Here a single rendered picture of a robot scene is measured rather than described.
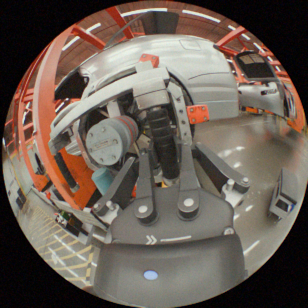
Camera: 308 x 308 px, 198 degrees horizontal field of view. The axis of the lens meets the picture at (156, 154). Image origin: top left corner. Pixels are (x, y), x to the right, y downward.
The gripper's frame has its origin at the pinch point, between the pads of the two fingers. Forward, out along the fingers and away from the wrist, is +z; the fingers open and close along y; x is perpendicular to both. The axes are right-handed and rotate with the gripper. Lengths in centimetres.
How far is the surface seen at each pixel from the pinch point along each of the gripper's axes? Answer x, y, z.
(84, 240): -38, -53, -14
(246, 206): -83, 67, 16
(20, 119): 133, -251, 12
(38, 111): 36, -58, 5
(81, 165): -10, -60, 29
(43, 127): 25, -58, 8
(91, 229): -38, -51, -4
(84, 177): -17, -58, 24
